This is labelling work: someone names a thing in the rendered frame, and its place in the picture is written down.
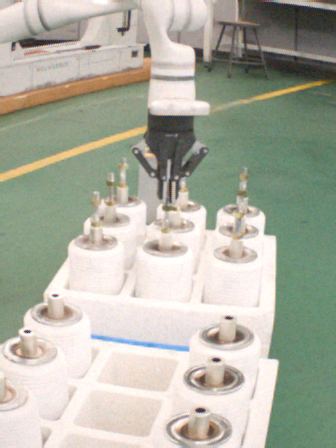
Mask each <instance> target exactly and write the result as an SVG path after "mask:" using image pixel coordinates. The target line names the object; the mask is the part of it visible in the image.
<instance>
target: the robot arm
mask: <svg viewBox="0 0 336 448"><path fill-rule="evenodd" d="M135 9H139V10H140V11H141V12H142V13H143V18H144V22H145V25H146V28H147V31H148V34H149V39H150V50H151V76H150V85H149V91H148V121H147V131H146V133H144V135H143V140H142V141H141V142H140V143H138V144H137V145H132V146H131V148H130V149H131V151H132V152H133V154H134V155H135V157H136V158H137V159H138V161H139V162H140V164H141V166H142V167H143V169H144V170H145V171H146V173H147V174H148V176H150V177H152V178H157V197H158V198H159V200H160V202H161V203H162V204H167V195H168V181H167V178H168V160H169V159H170V162H171V165H170V178H169V197H170V204H174V203H175V200H177V199H178V189H180V179H181V178H183V177H189V176H190V175H191V174H192V173H193V171H194V170H195V169H197V167H198V166H199V165H200V164H201V161H202V160H203V159H204V157H205V156H206V155H207V154H208V152H209V149H208V148H207V147H206V146H205V145H204V144H200V143H199V142H197V141H196V136H195V134H194V118H195V116H202V115H209V104H208V103H207V102H205V101H194V98H195V89H194V69H195V54H194V51H193V49H192V48H190V47H188V46H185V45H181V44H177V43H173V42H171V41H170V40H169V39H168V37H167V35H166V31H195V30H199V29H200V28H202V27H203V26H204V24H205V22H206V20H207V17H208V8H207V5H206V3H205V2H204V0H24V1H21V2H19V3H16V4H13V5H11V6H8V7H6V8H4V9H2V10H0V44H5V43H7V42H14V41H19V40H21V39H25V38H29V37H34V36H37V35H40V34H42V33H45V32H48V31H51V30H54V29H57V28H61V27H64V26H66V25H70V24H73V23H77V22H80V21H83V20H87V19H92V18H96V17H99V16H103V15H108V14H112V13H117V12H123V11H130V10H135ZM146 146H148V147H149V149H150V150H151V151H152V153H153V154H154V156H155V157H156V162H157V170H156V169H154V168H152V165H151V164H150V162H148V161H147V160H146V158H145V157H144V155H145V154H146V150H145V147H146ZM192 146H193V148H192ZM191 148H192V154H191V156H190V157H189V158H188V160H187V161H186V162H185V164H184V166H183V167H182V163H183V158H184V157H185V156H186V154H187V153H188V152H189V150H190V149H191Z"/></svg>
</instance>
